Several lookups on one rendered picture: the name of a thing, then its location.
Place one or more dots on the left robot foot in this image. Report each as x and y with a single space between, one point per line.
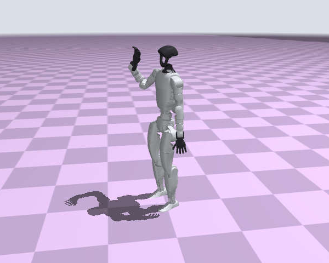
168 206

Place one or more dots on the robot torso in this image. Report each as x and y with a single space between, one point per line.
165 98

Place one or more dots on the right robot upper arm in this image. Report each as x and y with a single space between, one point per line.
151 79

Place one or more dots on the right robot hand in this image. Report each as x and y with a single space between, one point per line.
136 58

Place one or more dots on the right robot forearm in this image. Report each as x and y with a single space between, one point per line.
136 74

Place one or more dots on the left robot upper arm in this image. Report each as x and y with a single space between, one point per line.
177 86

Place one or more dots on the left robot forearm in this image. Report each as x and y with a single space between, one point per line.
179 121

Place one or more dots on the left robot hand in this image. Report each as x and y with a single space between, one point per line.
179 144

